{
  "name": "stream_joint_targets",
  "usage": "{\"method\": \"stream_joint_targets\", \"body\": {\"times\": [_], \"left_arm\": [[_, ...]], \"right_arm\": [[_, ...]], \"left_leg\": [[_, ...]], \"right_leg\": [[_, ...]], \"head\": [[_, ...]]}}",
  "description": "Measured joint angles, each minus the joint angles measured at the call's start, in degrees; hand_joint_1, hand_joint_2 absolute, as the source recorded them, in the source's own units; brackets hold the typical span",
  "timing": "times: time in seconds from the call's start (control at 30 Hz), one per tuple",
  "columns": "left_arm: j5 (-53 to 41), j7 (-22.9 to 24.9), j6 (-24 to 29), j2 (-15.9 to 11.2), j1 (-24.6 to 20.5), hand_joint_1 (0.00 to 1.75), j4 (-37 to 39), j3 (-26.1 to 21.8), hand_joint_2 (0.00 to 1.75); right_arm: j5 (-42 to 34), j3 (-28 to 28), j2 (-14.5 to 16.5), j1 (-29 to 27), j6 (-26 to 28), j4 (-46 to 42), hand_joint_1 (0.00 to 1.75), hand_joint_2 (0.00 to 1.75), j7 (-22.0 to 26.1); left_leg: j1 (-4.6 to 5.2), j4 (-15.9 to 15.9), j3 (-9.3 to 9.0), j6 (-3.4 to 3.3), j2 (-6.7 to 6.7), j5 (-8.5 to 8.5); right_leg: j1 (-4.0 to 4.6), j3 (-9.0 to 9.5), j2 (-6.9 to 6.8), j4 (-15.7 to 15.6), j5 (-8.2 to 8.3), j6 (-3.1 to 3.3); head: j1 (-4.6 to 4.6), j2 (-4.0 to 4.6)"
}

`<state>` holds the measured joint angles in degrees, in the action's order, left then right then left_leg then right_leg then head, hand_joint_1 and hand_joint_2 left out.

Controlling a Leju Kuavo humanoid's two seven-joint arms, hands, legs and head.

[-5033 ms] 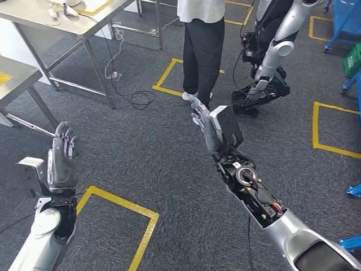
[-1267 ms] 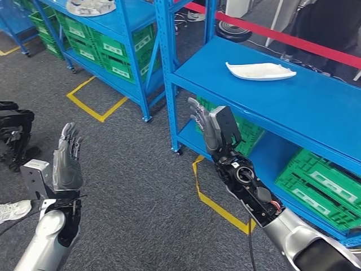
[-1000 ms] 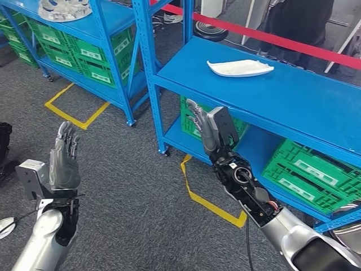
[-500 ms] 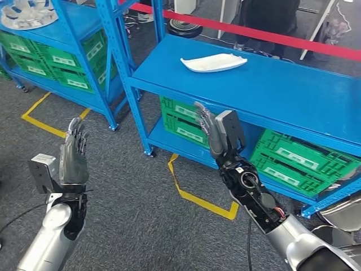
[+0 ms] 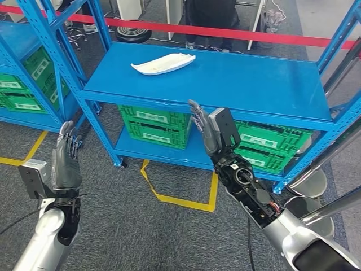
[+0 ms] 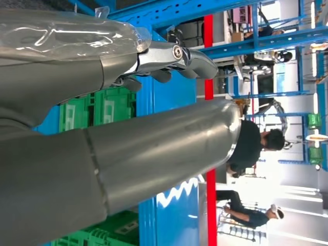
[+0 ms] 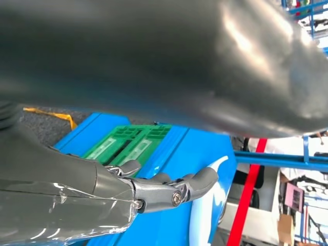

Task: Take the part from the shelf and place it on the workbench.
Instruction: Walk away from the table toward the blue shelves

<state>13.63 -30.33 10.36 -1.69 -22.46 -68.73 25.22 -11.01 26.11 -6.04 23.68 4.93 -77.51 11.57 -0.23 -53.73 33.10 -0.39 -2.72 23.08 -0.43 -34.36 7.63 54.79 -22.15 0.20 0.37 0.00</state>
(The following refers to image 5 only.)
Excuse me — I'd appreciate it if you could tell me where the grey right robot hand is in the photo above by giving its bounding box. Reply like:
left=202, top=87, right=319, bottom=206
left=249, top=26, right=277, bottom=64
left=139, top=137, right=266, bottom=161
left=188, top=99, right=224, bottom=157

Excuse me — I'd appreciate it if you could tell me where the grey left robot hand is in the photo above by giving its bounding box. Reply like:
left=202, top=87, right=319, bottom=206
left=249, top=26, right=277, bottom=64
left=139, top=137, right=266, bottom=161
left=51, top=120, right=83, bottom=191

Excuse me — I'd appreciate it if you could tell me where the blue metal shelf rack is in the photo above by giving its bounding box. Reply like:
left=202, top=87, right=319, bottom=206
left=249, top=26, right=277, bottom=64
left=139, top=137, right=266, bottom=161
left=17, top=0, right=361, bottom=195
left=0, top=0, right=113, bottom=133

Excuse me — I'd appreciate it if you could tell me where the white plastic car part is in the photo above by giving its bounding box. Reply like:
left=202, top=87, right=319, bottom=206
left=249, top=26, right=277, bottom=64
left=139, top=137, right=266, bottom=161
left=130, top=53, right=196, bottom=76

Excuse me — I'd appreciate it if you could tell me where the green crate stack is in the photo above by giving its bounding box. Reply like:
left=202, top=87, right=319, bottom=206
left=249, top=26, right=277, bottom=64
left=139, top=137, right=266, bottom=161
left=0, top=46, right=71, bottom=114

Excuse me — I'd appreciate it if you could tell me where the seated person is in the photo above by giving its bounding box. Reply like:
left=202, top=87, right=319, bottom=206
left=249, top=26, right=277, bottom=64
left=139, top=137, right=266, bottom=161
left=185, top=0, right=240, bottom=53

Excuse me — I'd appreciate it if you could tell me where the white desk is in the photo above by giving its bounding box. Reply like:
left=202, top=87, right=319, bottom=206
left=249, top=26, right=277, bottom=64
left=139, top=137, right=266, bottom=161
left=166, top=0, right=267, bottom=51

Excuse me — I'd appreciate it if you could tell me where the black ribbed stool seat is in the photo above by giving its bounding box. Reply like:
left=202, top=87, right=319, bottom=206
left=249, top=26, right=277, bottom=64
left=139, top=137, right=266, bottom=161
left=115, top=20, right=152, bottom=44

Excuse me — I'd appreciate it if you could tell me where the standing person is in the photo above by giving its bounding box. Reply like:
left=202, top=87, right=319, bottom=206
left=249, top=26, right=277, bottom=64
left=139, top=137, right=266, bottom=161
left=64, top=0, right=99, bottom=34

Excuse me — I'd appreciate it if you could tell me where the grey cloth bundle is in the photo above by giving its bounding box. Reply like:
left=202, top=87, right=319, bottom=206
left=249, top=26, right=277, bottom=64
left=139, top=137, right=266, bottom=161
left=265, top=8, right=287, bottom=33

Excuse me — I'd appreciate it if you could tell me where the white cabinet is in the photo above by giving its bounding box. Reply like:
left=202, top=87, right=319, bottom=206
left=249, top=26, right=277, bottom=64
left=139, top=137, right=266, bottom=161
left=116, top=0, right=143, bottom=21

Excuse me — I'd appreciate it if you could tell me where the dark barrier stanchion pole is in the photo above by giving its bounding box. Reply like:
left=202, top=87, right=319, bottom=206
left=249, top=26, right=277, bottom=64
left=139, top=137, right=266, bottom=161
left=323, top=37, right=361, bottom=99

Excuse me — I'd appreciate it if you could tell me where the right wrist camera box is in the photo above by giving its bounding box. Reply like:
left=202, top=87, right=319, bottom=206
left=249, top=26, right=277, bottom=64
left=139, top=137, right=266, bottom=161
left=208, top=107, right=242, bottom=150

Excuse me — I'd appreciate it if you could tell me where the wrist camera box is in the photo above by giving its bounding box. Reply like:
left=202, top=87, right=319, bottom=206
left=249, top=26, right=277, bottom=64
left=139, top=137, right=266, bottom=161
left=18, top=159, right=50, bottom=200
left=208, top=107, right=242, bottom=150

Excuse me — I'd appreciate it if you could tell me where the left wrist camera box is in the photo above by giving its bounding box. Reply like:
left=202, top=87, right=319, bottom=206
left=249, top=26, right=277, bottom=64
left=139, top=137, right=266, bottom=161
left=18, top=159, right=50, bottom=200

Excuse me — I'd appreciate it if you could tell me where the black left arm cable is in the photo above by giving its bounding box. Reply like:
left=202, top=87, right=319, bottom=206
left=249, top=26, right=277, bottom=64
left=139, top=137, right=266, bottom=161
left=0, top=209, right=40, bottom=235

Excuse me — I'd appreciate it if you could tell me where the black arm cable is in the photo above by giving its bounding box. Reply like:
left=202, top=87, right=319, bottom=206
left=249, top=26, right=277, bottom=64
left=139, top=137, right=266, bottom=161
left=0, top=209, right=40, bottom=235
left=247, top=217, right=255, bottom=271

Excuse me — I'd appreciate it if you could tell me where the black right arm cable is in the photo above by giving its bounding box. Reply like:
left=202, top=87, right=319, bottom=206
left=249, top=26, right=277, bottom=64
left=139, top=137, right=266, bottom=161
left=247, top=217, right=255, bottom=271

